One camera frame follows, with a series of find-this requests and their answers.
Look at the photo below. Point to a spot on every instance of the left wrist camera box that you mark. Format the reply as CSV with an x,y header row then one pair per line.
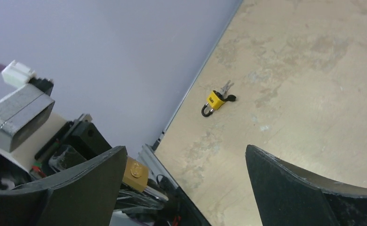
x,y
27,108

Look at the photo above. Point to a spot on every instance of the brass padlock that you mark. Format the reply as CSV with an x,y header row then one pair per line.
x,y
136,175

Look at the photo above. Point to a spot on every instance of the yellow black padlock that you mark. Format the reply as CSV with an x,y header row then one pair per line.
x,y
217,98

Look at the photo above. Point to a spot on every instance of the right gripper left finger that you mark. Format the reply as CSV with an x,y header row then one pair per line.
x,y
83,195

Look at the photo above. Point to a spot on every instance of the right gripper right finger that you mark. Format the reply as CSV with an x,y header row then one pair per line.
x,y
288,195

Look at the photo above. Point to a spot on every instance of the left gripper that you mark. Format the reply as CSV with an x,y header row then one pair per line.
x,y
60,145

